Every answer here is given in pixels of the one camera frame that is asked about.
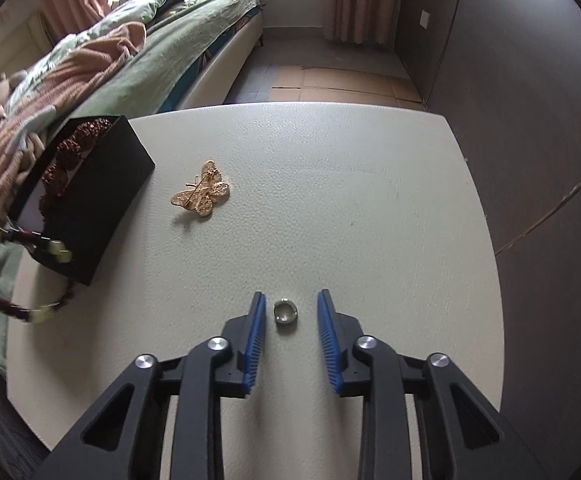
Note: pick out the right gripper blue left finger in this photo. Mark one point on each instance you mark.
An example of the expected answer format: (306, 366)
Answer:
(121, 435)

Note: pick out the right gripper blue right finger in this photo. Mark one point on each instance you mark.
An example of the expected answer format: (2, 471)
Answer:
(461, 434)

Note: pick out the gold butterfly brooch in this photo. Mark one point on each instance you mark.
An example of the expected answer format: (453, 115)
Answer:
(201, 195)

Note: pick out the black open jewelry box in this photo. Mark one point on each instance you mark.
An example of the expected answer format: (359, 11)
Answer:
(79, 190)

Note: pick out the white ottoman table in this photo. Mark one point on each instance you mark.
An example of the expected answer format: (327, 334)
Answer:
(375, 204)

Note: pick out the pink fleece blanket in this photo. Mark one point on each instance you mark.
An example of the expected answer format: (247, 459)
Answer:
(72, 72)

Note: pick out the bed with green sheet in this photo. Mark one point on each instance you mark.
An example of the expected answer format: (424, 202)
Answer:
(174, 42)

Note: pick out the cardboard floor sheet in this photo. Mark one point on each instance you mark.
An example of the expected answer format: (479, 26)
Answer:
(316, 84)

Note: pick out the light green duvet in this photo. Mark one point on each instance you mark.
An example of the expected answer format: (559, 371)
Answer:
(144, 11)

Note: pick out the right pink curtain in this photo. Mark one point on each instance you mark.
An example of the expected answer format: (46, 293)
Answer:
(361, 21)

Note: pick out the dark wall panel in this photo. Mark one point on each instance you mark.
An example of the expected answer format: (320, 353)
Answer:
(507, 76)

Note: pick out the white wall outlet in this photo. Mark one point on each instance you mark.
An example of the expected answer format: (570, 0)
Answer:
(424, 19)

